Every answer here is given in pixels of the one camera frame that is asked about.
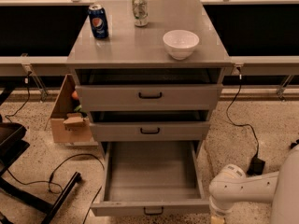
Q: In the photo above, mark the black caster wheel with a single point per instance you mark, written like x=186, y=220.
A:
x=294, y=144

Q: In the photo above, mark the orange ball in box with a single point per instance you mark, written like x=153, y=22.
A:
x=74, y=95

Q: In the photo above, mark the white green soda can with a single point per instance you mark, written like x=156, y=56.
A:
x=140, y=12

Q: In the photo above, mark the grey railing right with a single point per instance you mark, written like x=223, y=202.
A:
x=267, y=65

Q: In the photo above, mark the white ceramic bowl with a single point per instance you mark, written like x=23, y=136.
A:
x=180, y=44

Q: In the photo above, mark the grey drawer cabinet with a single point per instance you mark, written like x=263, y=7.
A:
x=129, y=46

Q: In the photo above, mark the blue pepsi can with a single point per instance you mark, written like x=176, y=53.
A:
x=98, y=21

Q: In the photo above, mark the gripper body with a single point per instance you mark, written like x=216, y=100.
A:
x=217, y=209

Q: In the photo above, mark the grey top drawer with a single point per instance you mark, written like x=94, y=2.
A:
x=132, y=89

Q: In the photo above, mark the grey middle drawer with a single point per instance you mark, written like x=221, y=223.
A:
x=112, y=126

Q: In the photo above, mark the black chair base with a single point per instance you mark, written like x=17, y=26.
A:
x=32, y=169

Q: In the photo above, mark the grey bottom drawer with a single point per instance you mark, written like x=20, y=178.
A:
x=151, y=179

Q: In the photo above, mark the grey railing left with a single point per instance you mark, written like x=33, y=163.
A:
x=43, y=66

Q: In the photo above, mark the grey railing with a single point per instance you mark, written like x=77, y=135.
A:
x=267, y=65
x=43, y=66

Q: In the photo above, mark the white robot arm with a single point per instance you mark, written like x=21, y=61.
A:
x=281, y=189

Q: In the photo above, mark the cardboard box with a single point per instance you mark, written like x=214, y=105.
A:
x=67, y=125

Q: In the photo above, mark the grey drawer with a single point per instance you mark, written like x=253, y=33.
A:
x=112, y=126
x=151, y=179
x=132, y=89

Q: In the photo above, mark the black power adapter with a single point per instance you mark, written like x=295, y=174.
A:
x=256, y=166

